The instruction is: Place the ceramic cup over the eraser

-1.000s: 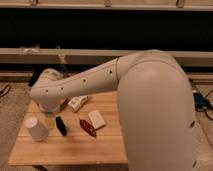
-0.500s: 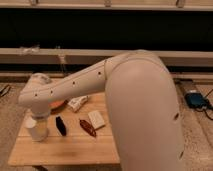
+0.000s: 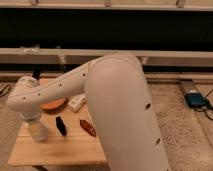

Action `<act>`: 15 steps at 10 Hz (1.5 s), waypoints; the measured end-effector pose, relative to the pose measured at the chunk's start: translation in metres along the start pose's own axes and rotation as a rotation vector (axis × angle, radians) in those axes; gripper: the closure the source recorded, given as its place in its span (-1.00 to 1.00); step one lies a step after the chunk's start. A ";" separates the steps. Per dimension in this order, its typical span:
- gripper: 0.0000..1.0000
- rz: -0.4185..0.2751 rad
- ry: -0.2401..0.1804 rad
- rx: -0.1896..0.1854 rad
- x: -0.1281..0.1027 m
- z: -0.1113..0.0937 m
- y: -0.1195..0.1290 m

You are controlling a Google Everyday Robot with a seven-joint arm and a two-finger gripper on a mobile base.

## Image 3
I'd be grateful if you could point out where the wooden table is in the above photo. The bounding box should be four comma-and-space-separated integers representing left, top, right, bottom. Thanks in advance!
8, 105, 107, 166

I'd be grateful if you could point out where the white bottle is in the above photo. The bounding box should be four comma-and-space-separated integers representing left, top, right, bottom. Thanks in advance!
68, 94, 86, 113

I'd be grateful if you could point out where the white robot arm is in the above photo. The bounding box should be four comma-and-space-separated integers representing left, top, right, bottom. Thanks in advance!
7, 53, 170, 171

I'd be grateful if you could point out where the blue box on floor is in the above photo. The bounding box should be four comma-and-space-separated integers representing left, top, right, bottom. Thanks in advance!
185, 93, 211, 108

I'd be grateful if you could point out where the dark red oval object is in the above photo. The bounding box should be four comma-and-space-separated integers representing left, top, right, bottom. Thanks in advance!
80, 120, 96, 137

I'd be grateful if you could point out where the orange bowl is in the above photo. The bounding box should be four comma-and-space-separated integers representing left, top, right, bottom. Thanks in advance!
41, 98, 66, 110

